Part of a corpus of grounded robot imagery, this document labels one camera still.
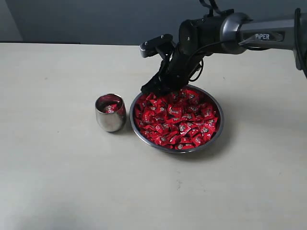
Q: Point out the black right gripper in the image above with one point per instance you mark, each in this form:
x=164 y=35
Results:
x=171 y=76

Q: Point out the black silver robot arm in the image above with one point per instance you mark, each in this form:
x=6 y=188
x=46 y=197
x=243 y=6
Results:
x=228 y=33

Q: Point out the stainless steel cup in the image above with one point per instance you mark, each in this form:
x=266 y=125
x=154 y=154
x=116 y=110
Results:
x=111 y=122

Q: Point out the stainless steel bowl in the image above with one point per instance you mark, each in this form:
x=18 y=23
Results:
x=207 y=97

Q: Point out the red wrapped candy pile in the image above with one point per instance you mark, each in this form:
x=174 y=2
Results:
x=180 y=120

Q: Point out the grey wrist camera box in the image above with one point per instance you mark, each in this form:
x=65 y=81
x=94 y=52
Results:
x=162 y=45

